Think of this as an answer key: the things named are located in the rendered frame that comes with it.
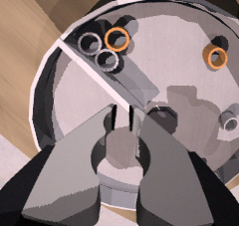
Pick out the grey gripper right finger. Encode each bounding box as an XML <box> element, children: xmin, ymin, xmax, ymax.
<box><xmin>128</xmin><ymin>105</ymin><xmax>239</xmax><ymax>226</ymax></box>

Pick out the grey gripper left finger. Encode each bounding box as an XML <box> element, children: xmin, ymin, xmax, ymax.
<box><xmin>0</xmin><ymin>104</ymin><xmax>117</xmax><ymax>226</ymax></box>

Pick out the bronze bushing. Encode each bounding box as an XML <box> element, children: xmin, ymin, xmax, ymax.
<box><xmin>105</xmin><ymin>26</ymin><xmax>129</xmax><ymax>52</ymax></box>
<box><xmin>202</xmin><ymin>44</ymin><xmax>227</xmax><ymax>69</ymax></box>

